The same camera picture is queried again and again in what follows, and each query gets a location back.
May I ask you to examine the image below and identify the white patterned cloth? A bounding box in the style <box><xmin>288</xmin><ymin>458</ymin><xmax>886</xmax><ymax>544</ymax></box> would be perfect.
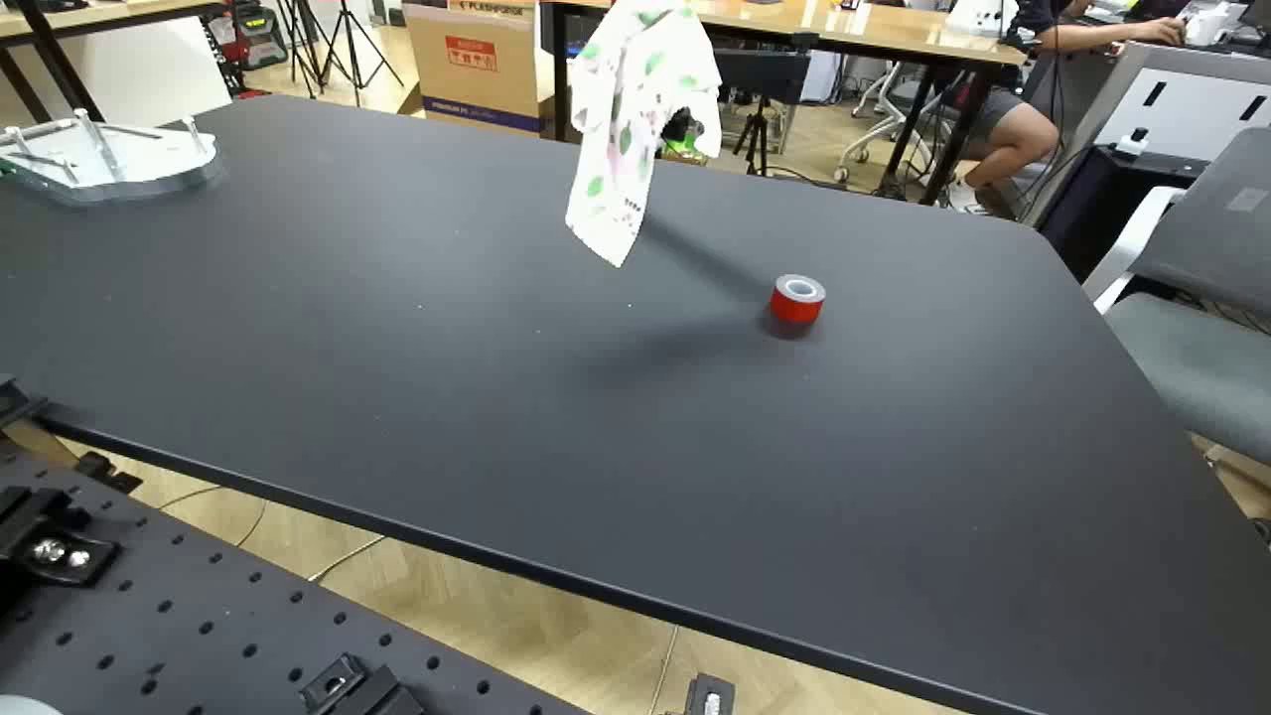
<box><xmin>559</xmin><ymin>0</ymin><xmax>725</xmax><ymax>269</ymax></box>

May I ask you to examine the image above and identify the grey office chair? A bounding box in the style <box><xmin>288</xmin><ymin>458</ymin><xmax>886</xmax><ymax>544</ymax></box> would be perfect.
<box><xmin>1099</xmin><ymin>123</ymin><xmax>1271</xmax><ymax>469</ymax></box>

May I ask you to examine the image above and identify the silver clamp knob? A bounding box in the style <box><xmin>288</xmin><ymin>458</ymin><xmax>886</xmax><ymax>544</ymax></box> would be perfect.
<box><xmin>678</xmin><ymin>670</ymin><xmax>739</xmax><ymax>715</ymax></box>

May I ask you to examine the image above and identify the red tape roll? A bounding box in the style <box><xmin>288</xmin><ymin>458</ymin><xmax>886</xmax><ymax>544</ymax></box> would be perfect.
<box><xmin>765</xmin><ymin>269</ymin><xmax>831</xmax><ymax>334</ymax></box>

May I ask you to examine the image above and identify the black camera tripod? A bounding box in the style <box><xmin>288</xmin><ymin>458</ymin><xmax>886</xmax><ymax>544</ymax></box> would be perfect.
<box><xmin>288</xmin><ymin>0</ymin><xmax>410</xmax><ymax>101</ymax></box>

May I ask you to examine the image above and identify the wooden desk with black legs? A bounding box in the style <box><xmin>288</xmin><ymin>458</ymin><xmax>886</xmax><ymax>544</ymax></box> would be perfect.
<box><xmin>0</xmin><ymin>0</ymin><xmax>229</xmax><ymax>129</ymax></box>

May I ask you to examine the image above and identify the small black tripod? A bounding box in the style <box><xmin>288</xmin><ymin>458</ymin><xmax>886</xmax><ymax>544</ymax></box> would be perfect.
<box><xmin>712</xmin><ymin>44</ymin><xmax>813</xmax><ymax>178</ymax></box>

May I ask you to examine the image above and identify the long wooden desk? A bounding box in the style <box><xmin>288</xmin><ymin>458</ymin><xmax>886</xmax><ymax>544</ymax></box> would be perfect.
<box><xmin>548</xmin><ymin>0</ymin><xmax>1031</xmax><ymax>205</ymax></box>

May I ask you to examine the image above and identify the white board panel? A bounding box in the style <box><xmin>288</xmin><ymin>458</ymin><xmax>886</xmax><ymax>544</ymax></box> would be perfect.
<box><xmin>54</xmin><ymin>12</ymin><xmax>239</xmax><ymax>130</ymax></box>

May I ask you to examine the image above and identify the black bracket with silver bolts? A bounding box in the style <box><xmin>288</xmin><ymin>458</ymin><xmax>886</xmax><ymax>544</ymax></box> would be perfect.
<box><xmin>0</xmin><ymin>485</ymin><xmax>128</xmax><ymax>593</ymax></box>

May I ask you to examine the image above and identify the black corner bracket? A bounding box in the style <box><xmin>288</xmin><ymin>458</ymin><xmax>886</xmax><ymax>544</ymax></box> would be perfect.
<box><xmin>299</xmin><ymin>653</ymin><xmax>429</xmax><ymax>715</ymax></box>

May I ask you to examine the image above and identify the grey chair with slotted back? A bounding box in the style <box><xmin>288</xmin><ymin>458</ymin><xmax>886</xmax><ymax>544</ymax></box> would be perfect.
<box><xmin>1030</xmin><ymin>44</ymin><xmax>1271</xmax><ymax>281</ymax></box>

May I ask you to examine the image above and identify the cardboard box with red print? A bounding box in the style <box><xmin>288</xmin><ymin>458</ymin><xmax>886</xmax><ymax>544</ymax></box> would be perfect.
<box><xmin>400</xmin><ymin>0</ymin><xmax>559</xmax><ymax>135</ymax></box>

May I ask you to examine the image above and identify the black perforated mounting board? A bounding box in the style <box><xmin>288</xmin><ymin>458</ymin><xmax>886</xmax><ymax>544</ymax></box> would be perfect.
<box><xmin>0</xmin><ymin>448</ymin><xmax>589</xmax><ymax>715</ymax></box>

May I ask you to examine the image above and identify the seated person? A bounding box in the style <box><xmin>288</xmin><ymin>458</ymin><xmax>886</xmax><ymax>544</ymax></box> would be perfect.
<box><xmin>940</xmin><ymin>0</ymin><xmax>1193</xmax><ymax>217</ymax></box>

